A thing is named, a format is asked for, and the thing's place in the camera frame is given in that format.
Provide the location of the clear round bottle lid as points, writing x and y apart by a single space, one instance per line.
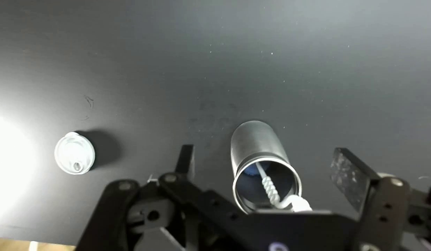
74 154

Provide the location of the silver metal bottle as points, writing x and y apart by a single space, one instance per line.
259 144

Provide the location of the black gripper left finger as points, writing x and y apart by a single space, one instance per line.
132 214

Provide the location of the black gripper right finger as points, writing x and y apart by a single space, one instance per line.
383 209

